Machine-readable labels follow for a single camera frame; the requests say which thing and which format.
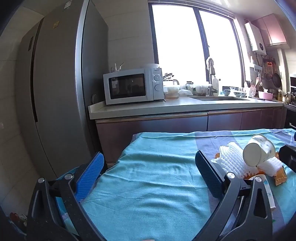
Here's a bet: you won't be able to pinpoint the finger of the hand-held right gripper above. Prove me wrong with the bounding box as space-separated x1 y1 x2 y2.
279 145 296 173

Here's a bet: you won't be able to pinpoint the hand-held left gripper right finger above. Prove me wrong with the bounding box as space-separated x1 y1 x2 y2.
195 150 275 241

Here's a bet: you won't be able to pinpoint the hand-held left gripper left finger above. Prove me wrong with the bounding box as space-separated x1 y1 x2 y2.
25 151 105 241

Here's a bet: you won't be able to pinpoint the small white foam fruit net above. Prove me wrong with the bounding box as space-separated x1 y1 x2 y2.
259 156 284 175

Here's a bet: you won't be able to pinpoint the small orange snack wrapper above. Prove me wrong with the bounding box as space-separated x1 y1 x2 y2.
274 167 287 186

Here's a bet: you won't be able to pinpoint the large white foam fruit net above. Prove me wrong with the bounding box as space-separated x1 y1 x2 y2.
218 142 258 179

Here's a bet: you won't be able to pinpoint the white ceramic mug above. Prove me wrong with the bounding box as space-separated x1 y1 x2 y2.
243 134 275 167

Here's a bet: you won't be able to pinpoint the curled orange peel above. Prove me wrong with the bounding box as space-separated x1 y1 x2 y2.
243 171 266 181

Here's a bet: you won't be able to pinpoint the teal and grey printed blanket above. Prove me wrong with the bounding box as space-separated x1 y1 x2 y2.
55 128 296 241

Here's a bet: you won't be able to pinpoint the white dotted utensil holder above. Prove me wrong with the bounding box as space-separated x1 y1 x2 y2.
245 81 257 98

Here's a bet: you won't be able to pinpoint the kitchen sink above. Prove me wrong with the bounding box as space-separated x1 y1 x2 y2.
190 95 250 101

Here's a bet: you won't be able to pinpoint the brown kitchen counter cabinet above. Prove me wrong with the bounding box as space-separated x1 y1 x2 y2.
88 96 296 163

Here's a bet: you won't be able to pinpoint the colourful floor item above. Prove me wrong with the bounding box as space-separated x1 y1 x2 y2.
9 212 28 229

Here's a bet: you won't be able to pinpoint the clear bag of brown food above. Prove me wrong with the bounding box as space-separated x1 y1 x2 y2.
194 84 210 96

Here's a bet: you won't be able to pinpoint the grey refrigerator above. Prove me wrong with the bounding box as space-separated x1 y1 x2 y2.
15 0 109 183

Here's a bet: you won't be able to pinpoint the orange hanging grater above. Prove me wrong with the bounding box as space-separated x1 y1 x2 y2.
266 60 275 80

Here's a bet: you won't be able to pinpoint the stacked clear plastic containers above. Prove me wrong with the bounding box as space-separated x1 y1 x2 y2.
163 85 181 100

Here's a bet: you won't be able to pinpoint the white microwave oven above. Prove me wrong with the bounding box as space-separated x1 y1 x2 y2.
103 68 165 105

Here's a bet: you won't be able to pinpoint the glass kettle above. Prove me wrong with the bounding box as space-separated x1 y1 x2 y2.
162 73 180 87

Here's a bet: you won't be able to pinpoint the metal kitchen faucet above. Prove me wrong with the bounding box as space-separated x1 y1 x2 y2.
206 57 219 96

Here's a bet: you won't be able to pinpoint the small white ornament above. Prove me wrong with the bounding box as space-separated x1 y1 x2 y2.
111 62 125 73

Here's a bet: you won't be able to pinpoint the white water heater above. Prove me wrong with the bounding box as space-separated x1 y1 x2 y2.
244 22 267 56

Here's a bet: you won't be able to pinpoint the kitchen window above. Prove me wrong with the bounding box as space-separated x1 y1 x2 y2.
148 2 245 92

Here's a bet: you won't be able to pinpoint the white wall rack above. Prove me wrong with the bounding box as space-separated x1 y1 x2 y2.
249 56 263 72

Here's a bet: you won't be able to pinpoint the pink wall cabinet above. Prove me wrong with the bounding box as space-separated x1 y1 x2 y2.
252 14 292 48

